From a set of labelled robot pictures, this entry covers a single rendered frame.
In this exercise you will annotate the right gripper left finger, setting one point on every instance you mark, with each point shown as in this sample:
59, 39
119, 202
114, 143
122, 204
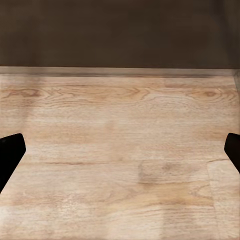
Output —
12, 150

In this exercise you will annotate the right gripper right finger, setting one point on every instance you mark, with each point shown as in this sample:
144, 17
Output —
232, 149

